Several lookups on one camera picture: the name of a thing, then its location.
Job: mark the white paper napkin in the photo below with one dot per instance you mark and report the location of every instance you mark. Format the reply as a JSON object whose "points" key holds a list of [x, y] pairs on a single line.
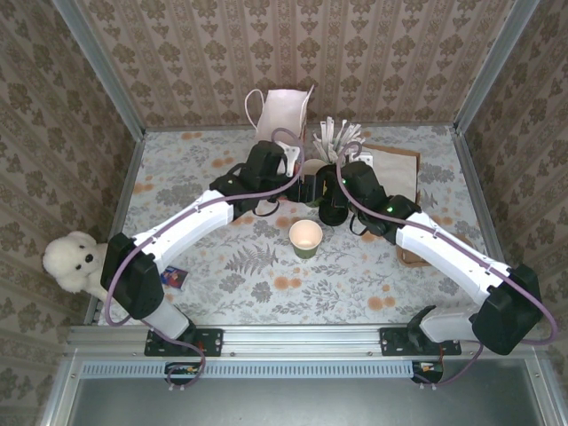
{"points": [[395, 173]]}

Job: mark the green paper coffee cup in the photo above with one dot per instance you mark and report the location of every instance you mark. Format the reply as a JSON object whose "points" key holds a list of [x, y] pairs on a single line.
{"points": [[306, 237]]}

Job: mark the white red-printed paper gift bag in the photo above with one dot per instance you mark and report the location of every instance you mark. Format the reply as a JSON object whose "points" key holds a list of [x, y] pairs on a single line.
{"points": [[284, 115]]}

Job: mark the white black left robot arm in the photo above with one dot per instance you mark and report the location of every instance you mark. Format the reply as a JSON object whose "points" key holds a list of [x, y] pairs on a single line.
{"points": [[186, 226]]}

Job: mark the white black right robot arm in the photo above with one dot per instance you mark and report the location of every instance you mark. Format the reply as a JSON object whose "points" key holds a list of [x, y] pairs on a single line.
{"points": [[448, 257]]}

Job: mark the mint green straw holder cup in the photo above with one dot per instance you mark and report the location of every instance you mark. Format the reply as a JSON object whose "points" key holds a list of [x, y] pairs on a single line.
{"points": [[330, 160]]}

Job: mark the white wrapped paper straw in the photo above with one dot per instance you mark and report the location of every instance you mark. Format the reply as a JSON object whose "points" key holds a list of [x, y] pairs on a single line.
{"points": [[329, 128], [320, 145], [359, 142], [355, 131], [344, 129]]}

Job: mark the blue snack packet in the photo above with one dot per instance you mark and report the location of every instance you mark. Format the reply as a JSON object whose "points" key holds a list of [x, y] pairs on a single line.
{"points": [[173, 277]]}

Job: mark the small black controller board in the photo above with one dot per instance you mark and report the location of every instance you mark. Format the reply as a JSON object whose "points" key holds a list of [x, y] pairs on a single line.
{"points": [[426, 367], [182, 369]]}

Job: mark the grey metal panel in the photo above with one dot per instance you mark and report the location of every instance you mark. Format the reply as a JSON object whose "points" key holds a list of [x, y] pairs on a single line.
{"points": [[302, 404]]}

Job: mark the white teddy bear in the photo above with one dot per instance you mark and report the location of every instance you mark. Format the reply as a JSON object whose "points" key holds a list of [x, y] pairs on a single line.
{"points": [[71, 262]]}

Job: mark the aluminium table back rail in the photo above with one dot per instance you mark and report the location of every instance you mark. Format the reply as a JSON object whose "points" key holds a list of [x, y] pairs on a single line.
{"points": [[446, 128]]}

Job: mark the aluminium mounting rail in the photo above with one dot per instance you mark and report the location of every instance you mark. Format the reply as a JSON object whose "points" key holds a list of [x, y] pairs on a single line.
{"points": [[302, 339]]}

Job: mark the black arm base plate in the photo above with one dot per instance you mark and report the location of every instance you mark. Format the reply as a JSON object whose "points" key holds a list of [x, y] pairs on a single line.
{"points": [[390, 344], [213, 341]]}

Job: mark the aluminium frame post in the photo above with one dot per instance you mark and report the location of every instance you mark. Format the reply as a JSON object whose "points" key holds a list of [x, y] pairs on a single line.
{"points": [[103, 66], [493, 66]]}

